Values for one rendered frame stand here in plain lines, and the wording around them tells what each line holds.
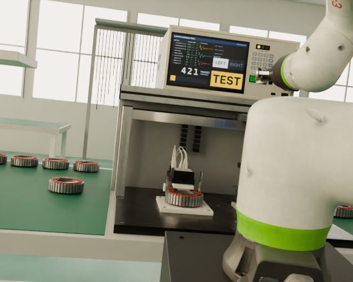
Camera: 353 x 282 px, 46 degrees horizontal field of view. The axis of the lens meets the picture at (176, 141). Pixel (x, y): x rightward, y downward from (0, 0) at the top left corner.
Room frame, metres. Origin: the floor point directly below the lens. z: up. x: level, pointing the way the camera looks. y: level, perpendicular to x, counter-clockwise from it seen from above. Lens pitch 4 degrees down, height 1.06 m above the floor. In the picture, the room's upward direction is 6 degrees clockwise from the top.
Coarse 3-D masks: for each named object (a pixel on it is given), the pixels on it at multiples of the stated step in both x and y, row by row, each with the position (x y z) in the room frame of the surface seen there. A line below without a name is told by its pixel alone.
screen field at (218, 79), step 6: (216, 72) 1.34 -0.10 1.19; (222, 72) 1.34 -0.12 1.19; (216, 78) 1.34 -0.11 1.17; (222, 78) 1.34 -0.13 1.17; (228, 78) 1.34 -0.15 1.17; (234, 78) 1.35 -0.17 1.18; (240, 78) 1.35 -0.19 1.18; (210, 84) 1.34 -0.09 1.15; (216, 84) 1.34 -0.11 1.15; (222, 84) 1.34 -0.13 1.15; (228, 84) 1.35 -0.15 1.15; (234, 84) 1.35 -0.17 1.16; (240, 84) 1.35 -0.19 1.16
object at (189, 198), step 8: (168, 192) 1.17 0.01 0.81; (176, 192) 1.16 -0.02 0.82; (184, 192) 1.23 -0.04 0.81; (192, 192) 1.22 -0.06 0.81; (200, 192) 1.20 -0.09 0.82; (168, 200) 1.17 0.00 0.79; (176, 200) 1.15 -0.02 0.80; (184, 200) 1.14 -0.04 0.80; (192, 200) 1.15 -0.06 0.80; (200, 200) 1.17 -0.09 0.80
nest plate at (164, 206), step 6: (156, 198) 1.25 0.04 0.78; (162, 198) 1.24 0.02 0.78; (162, 204) 1.16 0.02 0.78; (168, 204) 1.17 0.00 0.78; (204, 204) 1.22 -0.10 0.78; (162, 210) 1.12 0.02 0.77; (168, 210) 1.12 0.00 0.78; (174, 210) 1.12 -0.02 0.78; (180, 210) 1.12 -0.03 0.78; (186, 210) 1.13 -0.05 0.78; (192, 210) 1.13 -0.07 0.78; (198, 210) 1.13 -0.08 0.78; (204, 210) 1.14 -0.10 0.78; (210, 210) 1.15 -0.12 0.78
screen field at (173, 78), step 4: (172, 76) 1.32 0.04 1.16; (176, 76) 1.32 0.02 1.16; (180, 76) 1.32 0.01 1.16; (172, 80) 1.32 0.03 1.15; (176, 80) 1.32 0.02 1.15; (180, 80) 1.32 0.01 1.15; (184, 80) 1.32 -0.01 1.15; (188, 80) 1.33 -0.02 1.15; (192, 80) 1.33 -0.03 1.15; (196, 80) 1.33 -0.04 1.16; (200, 80) 1.33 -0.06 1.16; (204, 80) 1.33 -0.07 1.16
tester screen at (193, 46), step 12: (180, 36) 1.32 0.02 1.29; (180, 48) 1.32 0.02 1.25; (192, 48) 1.33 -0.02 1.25; (204, 48) 1.33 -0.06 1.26; (216, 48) 1.34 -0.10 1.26; (228, 48) 1.34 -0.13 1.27; (240, 48) 1.35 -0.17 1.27; (180, 60) 1.32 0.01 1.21; (192, 60) 1.33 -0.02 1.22; (204, 60) 1.33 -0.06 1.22; (240, 60) 1.35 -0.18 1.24; (204, 72) 1.33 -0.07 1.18; (228, 72) 1.34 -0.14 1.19; (240, 72) 1.35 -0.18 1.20; (192, 84) 1.33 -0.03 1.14; (204, 84) 1.33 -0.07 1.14
